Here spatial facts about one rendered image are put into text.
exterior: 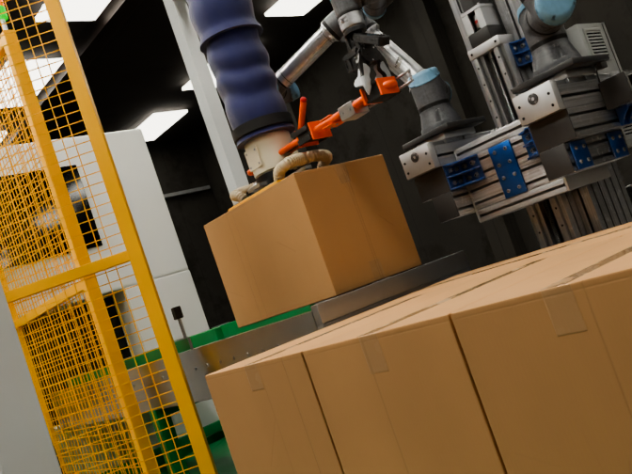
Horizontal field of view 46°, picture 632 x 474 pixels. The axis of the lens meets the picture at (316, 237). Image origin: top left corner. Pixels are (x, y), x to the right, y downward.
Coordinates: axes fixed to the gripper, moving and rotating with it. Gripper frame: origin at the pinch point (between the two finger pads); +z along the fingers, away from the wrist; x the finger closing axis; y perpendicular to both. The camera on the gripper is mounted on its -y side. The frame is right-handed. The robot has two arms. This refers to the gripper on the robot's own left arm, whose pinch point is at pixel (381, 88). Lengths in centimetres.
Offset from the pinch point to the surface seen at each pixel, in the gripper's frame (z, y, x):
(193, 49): -154, 311, -154
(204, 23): -51, 58, 11
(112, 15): -266, 473, -189
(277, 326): 56, 43, 34
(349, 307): 57, 22, 21
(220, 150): -73, 315, -150
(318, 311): 55, 22, 33
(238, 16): -49, 49, 2
